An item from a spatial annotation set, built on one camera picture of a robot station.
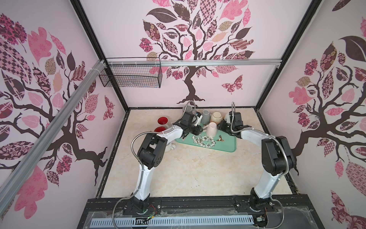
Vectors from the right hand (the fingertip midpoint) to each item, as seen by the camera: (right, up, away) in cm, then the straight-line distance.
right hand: (219, 123), depth 98 cm
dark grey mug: (-22, +11, +7) cm, 25 cm away
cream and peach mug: (-1, +5, +5) cm, 7 cm away
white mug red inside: (-41, +2, +5) cm, 41 cm away
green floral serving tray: (+4, -12, +2) cm, 13 cm away
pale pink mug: (-6, -4, -3) cm, 8 cm away
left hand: (-14, -4, 0) cm, 15 cm away
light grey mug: (-9, +3, +7) cm, 12 cm away
